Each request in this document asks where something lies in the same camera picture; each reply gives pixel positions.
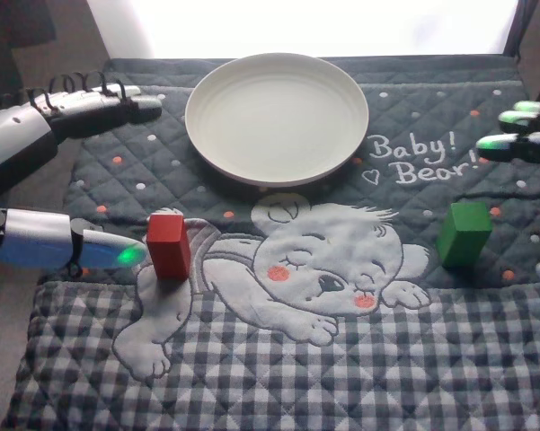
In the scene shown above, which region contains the white round plate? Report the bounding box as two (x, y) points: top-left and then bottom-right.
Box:
(184, 52), (370, 189)

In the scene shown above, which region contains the green wooden block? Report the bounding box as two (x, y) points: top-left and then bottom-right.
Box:
(435, 201), (494, 269)

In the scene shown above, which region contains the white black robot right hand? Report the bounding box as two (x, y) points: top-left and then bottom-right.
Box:
(474, 99), (540, 286)

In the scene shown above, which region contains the grey quilt with printed bear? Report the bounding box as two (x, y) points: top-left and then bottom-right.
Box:
(0, 56), (540, 431)

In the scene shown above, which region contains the red wooden block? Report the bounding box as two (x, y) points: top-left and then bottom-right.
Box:
(145, 212), (192, 282)

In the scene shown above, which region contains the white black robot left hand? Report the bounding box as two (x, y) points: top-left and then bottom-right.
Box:
(0, 71), (164, 277)

